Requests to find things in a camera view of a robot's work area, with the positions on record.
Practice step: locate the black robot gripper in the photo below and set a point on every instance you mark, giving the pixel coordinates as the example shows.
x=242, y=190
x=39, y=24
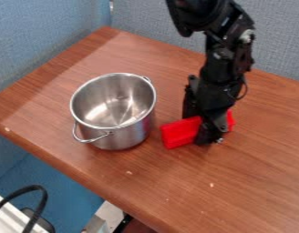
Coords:
x=208, y=100

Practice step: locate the red plastic block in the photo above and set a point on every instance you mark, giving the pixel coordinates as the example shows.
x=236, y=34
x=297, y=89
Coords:
x=179, y=133

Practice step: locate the stainless steel pot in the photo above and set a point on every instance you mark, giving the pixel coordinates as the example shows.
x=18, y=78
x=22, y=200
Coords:
x=114, y=111

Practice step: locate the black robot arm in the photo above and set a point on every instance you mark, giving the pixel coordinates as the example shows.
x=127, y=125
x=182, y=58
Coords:
x=222, y=20

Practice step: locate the white box with black base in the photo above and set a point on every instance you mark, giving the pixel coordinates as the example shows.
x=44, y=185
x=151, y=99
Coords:
x=23, y=221

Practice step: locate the grey table leg bracket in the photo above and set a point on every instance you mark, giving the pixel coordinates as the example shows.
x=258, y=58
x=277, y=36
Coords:
x=106, y=220

